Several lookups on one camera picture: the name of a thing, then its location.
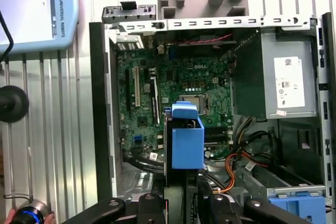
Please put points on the silver CPU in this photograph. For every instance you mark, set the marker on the silver CPU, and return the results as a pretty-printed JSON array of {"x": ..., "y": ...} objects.
[{"x": 199, "y": 107}]

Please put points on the black round stand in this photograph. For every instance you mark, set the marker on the black round stand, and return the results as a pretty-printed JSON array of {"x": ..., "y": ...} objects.
[{"x": 13, "y": 103}]

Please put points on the blue drive carrier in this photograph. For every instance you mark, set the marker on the blue drive carrier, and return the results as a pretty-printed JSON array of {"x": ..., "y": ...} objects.
[{"x": 296, "y": 205}]

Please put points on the white expansion slot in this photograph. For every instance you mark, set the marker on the white expansion slot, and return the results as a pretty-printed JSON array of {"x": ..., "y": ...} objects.
[{"x": 135, "y": 85}]

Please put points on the metal expansion slot bracket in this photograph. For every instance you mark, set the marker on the metal expansion slot bracket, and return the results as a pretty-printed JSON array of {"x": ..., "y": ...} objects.
[{"x": 131, "y": 14}]

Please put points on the CPU socket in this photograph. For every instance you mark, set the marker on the CPU socket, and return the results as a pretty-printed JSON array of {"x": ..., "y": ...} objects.
[{"x": 207, "y": 103}]

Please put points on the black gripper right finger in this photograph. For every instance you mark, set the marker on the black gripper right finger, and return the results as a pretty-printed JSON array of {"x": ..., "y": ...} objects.
[{"x": 223, "y": 208}]

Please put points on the pale blue teach pendant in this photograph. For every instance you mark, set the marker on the pale blue teach pendant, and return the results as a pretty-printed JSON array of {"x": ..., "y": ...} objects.
[{"x": 26, "y": 11}]

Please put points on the metal drive cage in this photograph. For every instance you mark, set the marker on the metal drive cage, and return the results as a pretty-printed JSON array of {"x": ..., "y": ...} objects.
[{"x": 262, "y": 182}]

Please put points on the metal disk bay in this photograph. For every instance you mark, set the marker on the metal disk bay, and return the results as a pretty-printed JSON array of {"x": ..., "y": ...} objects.
[{"x": 136, "y": 182}]

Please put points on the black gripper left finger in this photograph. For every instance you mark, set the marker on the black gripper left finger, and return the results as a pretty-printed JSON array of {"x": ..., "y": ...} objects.
[{"x": 151, "y": 208}]

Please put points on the green motherboard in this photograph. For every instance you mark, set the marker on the green motherboard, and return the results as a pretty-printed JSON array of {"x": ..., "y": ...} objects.
[{"x": 170, "y": 77}]

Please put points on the hard disk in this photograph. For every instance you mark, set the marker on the hard disk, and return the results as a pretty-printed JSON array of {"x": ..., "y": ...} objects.
[{"x": 187, "y": 148}]

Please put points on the grey power supply unit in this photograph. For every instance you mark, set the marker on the grey power supply unit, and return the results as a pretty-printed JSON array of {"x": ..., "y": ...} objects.
[{"x": 249, "y": 82}]

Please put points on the black expansion slot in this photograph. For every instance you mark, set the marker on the black expansion slot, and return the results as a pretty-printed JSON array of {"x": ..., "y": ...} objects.
[{"x": 128, "y": 90}]

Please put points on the black PC case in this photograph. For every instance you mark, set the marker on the black PC case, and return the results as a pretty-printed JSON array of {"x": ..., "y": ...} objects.
[{"x": 98, "y": 103}]

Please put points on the person hand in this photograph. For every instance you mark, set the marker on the person hand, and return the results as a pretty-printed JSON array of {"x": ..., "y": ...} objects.
[{"x": 10, "y": 216}]

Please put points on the black RAM slot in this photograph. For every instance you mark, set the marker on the black RAM slot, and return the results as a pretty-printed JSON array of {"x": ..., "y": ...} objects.
[
  {"x": 218, "y": 132},
  {"x": 218, "y": 143}
]

